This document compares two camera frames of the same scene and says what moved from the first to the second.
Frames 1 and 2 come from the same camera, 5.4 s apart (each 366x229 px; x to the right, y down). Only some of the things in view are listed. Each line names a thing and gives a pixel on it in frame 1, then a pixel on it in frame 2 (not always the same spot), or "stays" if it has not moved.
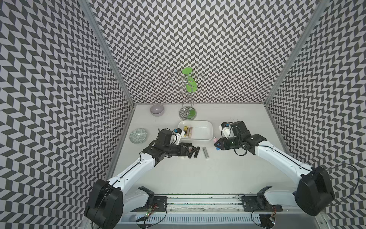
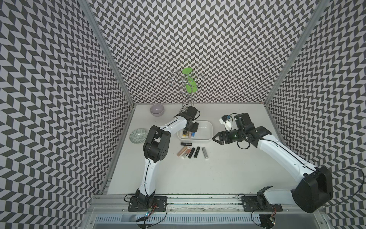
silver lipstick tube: x=205 y=152 stays
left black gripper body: x=181 y=152 to x=193 y=127
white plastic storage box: x=197 y=130 stays
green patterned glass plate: x=137 y=136 stays
